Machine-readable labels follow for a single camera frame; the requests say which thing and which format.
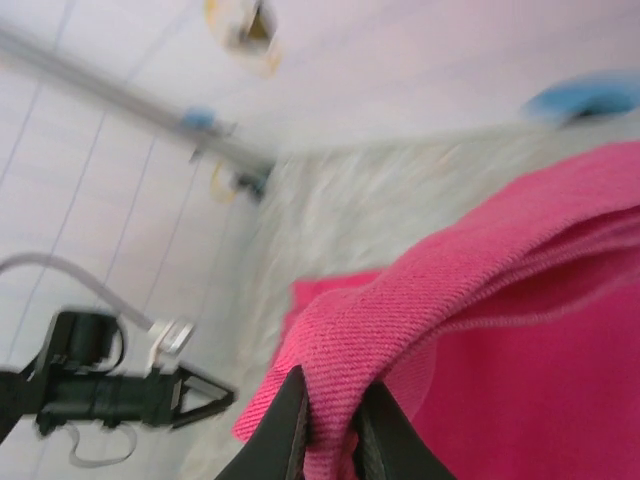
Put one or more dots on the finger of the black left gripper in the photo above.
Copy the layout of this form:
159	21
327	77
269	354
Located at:
220	395

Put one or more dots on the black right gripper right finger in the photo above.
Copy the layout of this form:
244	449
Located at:
390	445

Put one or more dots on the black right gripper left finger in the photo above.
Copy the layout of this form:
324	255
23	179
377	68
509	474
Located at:
282	440

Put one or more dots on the pink long pants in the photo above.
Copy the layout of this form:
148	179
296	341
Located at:
500	325

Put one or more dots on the blue oval dolphin sticker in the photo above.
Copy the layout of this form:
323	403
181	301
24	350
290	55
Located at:
200	119

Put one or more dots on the plain blue oval sticker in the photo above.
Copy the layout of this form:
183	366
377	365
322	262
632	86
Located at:
565	97

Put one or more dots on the aluminium frame post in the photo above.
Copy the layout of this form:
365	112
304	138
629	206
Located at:
125	100

